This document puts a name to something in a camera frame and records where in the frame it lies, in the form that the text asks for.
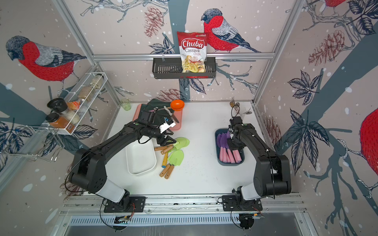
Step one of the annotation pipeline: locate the white storage tray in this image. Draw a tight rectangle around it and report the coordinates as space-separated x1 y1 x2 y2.
125 140 157 176

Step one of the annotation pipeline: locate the teal storage tray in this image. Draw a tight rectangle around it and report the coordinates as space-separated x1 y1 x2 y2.
215 128 245 166

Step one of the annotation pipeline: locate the black wire wall basket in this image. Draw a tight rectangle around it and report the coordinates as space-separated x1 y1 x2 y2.
152 57 216 79

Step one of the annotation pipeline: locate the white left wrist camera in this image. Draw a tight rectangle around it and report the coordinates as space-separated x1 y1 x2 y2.
159 118 176 133

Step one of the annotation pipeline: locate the pink cutting board tray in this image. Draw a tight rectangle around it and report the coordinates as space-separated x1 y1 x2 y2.
133 104 183 131

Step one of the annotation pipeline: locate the Chuba cassava chips bag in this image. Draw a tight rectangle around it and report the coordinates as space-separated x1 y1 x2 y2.
177 32 208 73

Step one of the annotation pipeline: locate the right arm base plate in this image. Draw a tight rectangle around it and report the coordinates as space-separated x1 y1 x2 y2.
220 195 263 211

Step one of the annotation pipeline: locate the orange spice jar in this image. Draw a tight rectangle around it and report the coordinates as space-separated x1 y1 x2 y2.
46 113 75 132

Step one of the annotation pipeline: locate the white handled knife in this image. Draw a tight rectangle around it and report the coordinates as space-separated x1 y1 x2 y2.
164 106 180 124

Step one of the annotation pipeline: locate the orange plastic bowl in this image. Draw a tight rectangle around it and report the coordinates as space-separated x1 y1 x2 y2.
170 99 185 111

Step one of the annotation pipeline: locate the white wire spice rack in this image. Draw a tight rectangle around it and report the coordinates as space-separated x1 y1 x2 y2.
58 72 108 135

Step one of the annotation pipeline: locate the clear glass with cutlery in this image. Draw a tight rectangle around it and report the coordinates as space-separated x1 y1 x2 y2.
229 97 253 123

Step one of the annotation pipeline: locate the purple shovel pink handle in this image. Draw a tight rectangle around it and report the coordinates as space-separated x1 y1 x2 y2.
216 133 223 162
232 150 242 163
220 133 231 163

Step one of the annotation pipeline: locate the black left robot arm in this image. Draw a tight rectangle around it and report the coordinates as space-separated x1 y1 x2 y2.
66 108 176 208

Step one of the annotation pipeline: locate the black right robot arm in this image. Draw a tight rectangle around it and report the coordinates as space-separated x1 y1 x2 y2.
227 116 292 202

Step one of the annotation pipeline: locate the black lid spice jar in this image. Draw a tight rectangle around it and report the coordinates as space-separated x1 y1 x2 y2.
47 98 68 113

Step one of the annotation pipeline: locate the dark green cloth napkin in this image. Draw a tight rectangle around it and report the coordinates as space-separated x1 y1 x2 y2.
135 99 174 127

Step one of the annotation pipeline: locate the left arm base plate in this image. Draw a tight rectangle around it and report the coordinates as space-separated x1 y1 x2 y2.
104 196 147 213

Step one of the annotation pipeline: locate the green shovel yellow handle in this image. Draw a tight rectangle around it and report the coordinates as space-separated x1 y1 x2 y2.
161 152 168 168

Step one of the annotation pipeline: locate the small green glass cup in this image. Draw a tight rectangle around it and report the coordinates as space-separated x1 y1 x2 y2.
121 98 132 111

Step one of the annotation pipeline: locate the green shovel wooden handle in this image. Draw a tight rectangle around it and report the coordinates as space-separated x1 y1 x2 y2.
159 149 184 179
154 137 190 154

